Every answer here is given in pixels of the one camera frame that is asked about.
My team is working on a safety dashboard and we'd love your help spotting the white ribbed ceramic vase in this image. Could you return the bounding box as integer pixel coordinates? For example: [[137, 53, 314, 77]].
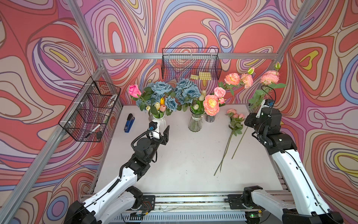
[[149, 115, 167, 133]]

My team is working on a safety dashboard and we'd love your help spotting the pink tulip green stem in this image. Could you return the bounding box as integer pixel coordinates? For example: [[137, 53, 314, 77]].
[[159, 104, 167, 113]]

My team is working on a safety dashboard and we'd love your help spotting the light pink rose stem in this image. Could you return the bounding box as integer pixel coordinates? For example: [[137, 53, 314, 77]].
[[219, 108, 246, 173]]

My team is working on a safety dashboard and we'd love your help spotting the clear ribbed glass vase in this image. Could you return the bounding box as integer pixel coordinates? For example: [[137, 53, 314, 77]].
[[188, 113, 203, 132]]

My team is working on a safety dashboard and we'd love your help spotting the pink peony flower branch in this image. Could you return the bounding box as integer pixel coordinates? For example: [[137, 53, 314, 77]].
[[213, 108, 246, 176]]

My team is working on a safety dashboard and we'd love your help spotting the pink peony bunch glass vase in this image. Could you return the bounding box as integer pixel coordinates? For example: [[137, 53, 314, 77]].
[[190, 87, 226, 116]]

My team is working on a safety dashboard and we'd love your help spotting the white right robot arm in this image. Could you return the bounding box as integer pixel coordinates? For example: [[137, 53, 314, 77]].
[[229, 107, 344, 224]]

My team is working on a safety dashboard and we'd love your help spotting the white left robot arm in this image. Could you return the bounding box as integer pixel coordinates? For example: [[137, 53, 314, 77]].
[[64, 121, 170, 224]]

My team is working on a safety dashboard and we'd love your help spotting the blue rose bunch white vase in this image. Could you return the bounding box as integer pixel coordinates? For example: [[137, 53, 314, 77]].
[[136, 81, 179, 118]]

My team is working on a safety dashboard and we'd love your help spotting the blue rose bunch glass vase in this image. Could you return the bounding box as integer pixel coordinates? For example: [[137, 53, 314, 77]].
[[174, 79, 201, 112]]

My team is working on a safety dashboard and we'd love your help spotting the blue black stapler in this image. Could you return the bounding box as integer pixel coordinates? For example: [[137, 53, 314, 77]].
[[124, 113, 135, 133]]

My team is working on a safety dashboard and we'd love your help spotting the clear pen holder jar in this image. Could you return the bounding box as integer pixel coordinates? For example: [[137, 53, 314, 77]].
[[204, 113, 215, 123]]

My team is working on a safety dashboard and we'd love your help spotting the white marker in basket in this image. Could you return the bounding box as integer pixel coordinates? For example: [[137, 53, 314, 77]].
[[85, 124, 101, 138]]

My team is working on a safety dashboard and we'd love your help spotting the pink peony branch right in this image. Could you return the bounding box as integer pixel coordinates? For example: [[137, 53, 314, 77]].
[[218, 67, 255, 96]]

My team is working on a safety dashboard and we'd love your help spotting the magenta rose stem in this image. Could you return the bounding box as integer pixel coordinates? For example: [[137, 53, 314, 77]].
[[128, 84, 151, 104]]

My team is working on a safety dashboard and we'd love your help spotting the yellow sponge in basket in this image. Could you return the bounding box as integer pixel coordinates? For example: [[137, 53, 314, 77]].
[[190, 71, 212, 81]]

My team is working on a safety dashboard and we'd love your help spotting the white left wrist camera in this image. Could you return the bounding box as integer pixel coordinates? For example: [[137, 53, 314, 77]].
[[148, 121, 161, 140]]

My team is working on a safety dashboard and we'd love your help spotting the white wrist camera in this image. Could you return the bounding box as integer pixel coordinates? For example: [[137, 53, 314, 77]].
[[148, 121, 161, 140], [256, 99, 275, 118]]

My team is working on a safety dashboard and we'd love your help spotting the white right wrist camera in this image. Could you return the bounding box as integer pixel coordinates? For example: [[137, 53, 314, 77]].
[[256, 99, 275, 118]]

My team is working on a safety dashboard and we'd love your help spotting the metal base rail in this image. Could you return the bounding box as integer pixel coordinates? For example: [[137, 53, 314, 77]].
[[78, 191, 308, 224]]

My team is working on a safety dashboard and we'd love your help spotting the black wire basket left wall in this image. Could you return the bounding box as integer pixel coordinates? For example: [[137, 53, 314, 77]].
[[58, 77, 121, 142]]

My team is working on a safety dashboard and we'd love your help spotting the black wire basket wall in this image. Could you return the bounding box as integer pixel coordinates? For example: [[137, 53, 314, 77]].
[[58, 77, 121, 142], [161, 47, 222, 81]]

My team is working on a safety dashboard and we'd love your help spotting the black wire basket back wall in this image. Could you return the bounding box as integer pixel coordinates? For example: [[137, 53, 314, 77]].
[[161, 47, 222, 81]]

